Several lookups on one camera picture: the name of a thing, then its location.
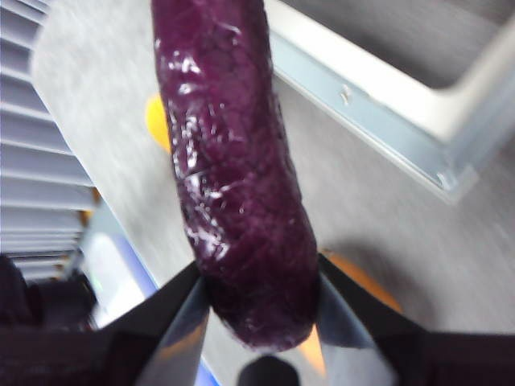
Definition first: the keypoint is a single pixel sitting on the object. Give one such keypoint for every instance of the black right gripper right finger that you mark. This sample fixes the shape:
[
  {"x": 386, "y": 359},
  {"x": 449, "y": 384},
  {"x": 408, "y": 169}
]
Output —
[{"x": 382, "y": 354}]

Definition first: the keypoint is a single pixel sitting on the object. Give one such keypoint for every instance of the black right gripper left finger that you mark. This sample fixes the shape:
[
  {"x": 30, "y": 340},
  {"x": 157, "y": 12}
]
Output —
[{"x": 141, "y": 346}]

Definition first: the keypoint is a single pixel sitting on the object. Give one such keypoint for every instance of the purple eggplant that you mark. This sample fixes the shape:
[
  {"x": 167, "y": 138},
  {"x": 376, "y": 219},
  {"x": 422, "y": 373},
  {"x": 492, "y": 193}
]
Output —
[{"x": 225, "y": 161}]

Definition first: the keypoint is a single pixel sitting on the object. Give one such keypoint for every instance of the white slatted panel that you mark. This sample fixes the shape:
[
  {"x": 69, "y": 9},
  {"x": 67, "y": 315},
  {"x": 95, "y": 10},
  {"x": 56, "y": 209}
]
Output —
[{"x": 24, "y": 161}]

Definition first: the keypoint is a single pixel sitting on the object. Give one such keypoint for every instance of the yellow fruit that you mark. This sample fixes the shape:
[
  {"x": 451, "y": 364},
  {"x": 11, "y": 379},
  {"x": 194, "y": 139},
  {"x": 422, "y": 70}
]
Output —
[{"x": 157, "y": 124}]

